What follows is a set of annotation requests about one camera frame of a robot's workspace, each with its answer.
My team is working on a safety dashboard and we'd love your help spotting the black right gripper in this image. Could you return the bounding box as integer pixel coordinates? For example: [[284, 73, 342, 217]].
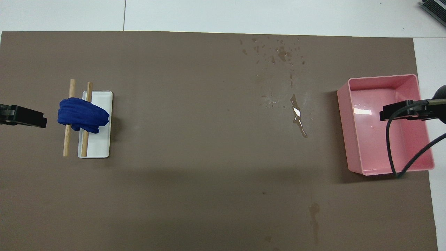
[[380, 99, 436, 121]]

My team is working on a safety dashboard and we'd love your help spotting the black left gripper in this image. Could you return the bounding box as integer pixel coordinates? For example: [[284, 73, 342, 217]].
[[0, 104, 47, 128]]

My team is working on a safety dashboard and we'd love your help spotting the blue towel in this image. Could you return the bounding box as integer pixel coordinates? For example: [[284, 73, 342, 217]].
[[57, 97, 110, 134]]

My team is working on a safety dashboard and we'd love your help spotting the water puddle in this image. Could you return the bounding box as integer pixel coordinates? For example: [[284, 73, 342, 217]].
[[290, 93, 308, 138]]

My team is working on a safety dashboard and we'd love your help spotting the pink plastic bin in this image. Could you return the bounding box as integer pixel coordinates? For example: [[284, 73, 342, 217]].
[[337, 74, 435, 176]]

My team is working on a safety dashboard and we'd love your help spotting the light wooden dowel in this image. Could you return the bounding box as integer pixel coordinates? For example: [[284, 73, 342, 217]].
[[81, 82, 93, 157], [63, 79, 76, 157]]

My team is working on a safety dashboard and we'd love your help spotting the brown table mat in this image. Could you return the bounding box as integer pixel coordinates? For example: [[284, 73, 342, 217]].
[[0, 31, 439, 251]]

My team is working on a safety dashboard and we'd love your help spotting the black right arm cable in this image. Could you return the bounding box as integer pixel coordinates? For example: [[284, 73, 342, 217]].
[[386, 103, 446, 177]]

